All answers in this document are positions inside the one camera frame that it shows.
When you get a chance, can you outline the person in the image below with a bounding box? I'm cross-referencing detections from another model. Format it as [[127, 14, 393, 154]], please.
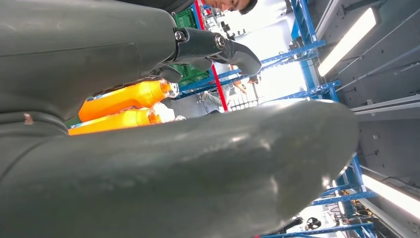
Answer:
[[114, 0, 259, 16], [199, 74, 261, 115]]

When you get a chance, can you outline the red metal pole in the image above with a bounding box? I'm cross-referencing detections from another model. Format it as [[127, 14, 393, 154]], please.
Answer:
[[193, 0, 230, 113]]

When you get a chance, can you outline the green crate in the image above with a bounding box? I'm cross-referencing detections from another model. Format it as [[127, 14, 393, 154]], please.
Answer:
[[170, 6, 210, 87]]

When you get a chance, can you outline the long ceiling light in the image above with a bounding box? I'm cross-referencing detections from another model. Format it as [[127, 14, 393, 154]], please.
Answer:
[[317, 7, 378, 78], [361, 174, 420, 221]]

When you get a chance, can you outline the blue metal frame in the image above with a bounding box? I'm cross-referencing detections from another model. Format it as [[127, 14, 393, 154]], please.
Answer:
[[259, 156, 378, 238], [175, 0, 341, 103]]

